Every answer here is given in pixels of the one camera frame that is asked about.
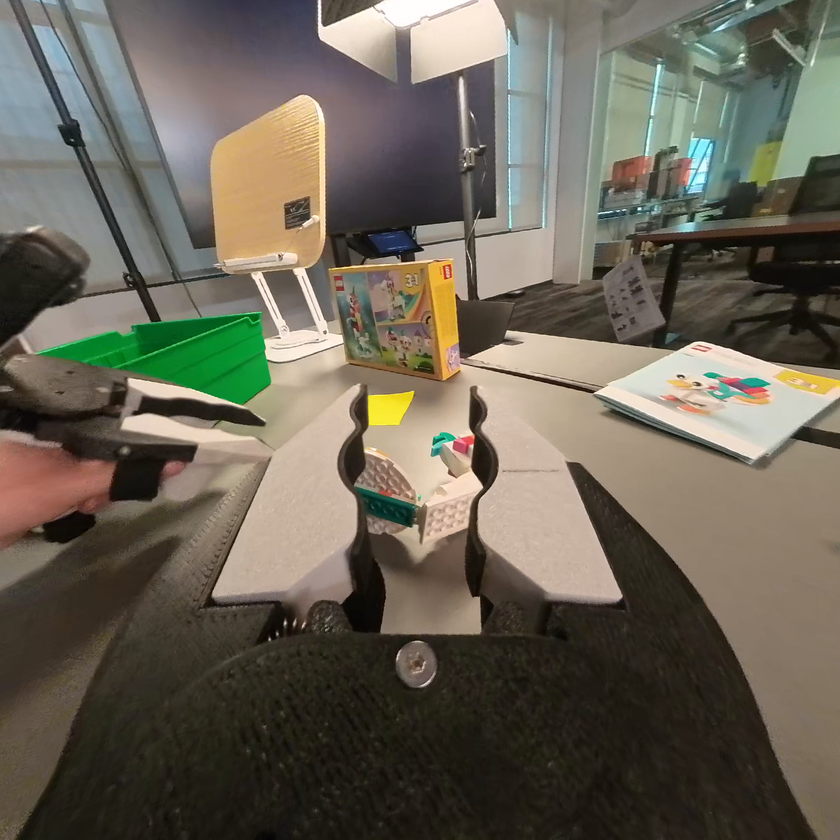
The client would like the white lego wing plate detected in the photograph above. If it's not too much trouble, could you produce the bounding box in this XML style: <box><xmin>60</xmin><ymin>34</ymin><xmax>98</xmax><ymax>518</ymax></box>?
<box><xmin>418</xmin><ymin>469</ymin><xmax>484</xmax><ymax>545</ymax></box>

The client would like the metal storage shelf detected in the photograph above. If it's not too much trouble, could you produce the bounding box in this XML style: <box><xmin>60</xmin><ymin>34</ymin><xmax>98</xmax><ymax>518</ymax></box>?
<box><xmin>598</xmin><ymin>147</ymin><xmax>702</xmax><ymax>217</ymax></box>

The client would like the ceiling light panel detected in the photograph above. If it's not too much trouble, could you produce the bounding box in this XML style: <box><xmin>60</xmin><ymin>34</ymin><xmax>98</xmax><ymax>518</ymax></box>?
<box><xmin>318</xmin><ymin>0</ymin><xmax>520</xmax><ymax>87</ymax></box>

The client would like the yellow lego box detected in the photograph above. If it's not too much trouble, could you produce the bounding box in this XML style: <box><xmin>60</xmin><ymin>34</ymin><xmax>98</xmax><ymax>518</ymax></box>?
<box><xmin>328</xmin><ymin>258</ymin><xmax>463</xmax><ymax>382</ymax></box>

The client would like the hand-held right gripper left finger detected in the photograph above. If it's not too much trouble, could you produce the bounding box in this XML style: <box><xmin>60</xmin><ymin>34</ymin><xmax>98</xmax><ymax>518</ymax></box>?
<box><xmin>210</xmin><ymin>384</ymin><xmax>387</xmax><ymax>605</ymax></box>

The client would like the long wooden table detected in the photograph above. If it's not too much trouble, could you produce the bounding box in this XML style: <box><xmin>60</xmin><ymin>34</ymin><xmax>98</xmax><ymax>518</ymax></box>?
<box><xmin>625</xmin><ymin>212</ymin><xmax>840</xmax><ymax>349</ymax></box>

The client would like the yellow sticky note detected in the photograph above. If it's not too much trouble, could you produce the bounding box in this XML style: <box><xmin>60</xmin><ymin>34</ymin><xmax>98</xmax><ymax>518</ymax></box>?
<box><xmin>367</xmin><ymin>390</ymin><xmax>416</xmax><ymax>428</ymax></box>

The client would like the dark grey flat panel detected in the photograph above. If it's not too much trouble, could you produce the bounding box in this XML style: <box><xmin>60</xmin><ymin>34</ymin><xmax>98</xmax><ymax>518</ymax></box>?
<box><xmin>455</xmin><ymin>298</ymin><xmax>517</xmax><ymax>359</ymax></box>

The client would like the lego instruction booklet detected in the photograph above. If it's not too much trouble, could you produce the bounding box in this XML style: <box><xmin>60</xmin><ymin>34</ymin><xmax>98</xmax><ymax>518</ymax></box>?
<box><xmin>593</xmin><ymin>340</ymin><xmax>840</xmax><ymax>466</ymax></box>

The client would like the person's left hand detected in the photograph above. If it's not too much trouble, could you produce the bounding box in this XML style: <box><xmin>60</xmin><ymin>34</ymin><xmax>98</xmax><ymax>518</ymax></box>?
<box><xmin>0</xmin><ymin>441</ymin><xmax>191</xmax><ymax>552</ymax></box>

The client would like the round white lego base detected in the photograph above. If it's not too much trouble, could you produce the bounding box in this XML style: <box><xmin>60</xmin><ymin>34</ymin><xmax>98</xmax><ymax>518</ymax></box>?
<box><xmin>357</xmin><ymin>446</ymin><xmax>421</xmax><ymax>534</ymax></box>

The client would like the dark monitor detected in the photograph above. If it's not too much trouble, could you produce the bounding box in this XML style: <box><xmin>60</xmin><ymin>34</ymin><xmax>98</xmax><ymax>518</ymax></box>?
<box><xmin>107</xmin><ymin>0</ymin><xmax>500</xmax><ymax>250</ymax></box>

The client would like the light stand pole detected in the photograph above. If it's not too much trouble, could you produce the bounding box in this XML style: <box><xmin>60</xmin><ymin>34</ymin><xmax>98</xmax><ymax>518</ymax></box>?
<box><xmin>455</xmin><ymin>71</ymin><xmax>488</xmax><ymax>302</ymax></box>

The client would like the green plastic bin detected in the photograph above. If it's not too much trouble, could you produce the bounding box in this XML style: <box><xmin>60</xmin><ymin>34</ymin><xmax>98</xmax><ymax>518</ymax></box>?
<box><xmin>36</xmin><ymin>313</ymin><xmax>273</xmax><ymax>405</ymax></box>

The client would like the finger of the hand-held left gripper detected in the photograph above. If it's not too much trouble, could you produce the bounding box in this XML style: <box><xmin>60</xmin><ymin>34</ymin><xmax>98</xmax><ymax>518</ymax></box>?
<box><xmin>121</xmin><ymin>377</ymin><xmax>268</xmax><ymax>429</ymax></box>
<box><xmin>120</xmin><ymin>415</ymin><xmax>274</xmax><ymax>489</ymax></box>

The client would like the black pole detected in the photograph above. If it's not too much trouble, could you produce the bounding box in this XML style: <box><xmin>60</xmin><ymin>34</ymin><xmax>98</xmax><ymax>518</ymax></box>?
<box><xmin>10</xmin><ymin>0</ymin><xmax>164</xmax><ymax>324</ymax></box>

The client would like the beige book stand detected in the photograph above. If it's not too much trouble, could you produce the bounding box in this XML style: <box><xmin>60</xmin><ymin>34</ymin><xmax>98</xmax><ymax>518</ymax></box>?
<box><xmin>210</xmin><ymin>94</ymin><xmax>346</xmax><ymax>364</ymax></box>

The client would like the small blue screen device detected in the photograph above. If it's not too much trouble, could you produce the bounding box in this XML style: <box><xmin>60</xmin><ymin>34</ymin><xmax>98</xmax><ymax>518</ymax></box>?
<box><xmin>364</xmin><ymin>226</ymin><xmax>423</xmax><ymax>259</ymax></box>

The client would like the black office chair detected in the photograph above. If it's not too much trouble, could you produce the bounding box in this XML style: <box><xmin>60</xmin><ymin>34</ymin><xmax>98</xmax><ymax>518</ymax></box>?
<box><xmin>730</xmin><ymin>154</ymin><xmax>840</xmax><ymax>358</ymax></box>

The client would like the yellow wall sign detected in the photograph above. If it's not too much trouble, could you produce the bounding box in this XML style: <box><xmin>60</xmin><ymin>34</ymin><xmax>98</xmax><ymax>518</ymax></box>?
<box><xmin>748</xmin><ymin>140</ymin><xmax>785</xmax><ymax>188</ymax></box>

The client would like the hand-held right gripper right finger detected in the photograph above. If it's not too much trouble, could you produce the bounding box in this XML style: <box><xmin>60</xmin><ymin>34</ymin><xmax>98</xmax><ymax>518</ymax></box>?
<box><xmin>463</xmin><ymin>386</ymin><xmax>624</xmax><ymax>605</ymax></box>

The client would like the white lego unicorn head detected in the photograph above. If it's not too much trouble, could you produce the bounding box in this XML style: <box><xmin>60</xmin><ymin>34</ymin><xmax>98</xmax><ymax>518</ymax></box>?
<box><xmin>429</xmin><ymin>430</ymin><xmax>478</xmax><ymax>478</ymax></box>

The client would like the printed paper sheet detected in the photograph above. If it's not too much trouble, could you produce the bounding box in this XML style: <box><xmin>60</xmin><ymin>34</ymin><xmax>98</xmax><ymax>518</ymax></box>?
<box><xmin>602</xmin><ymin>254</ymin><xmax>665</xmax><ymax>344</ymax></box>

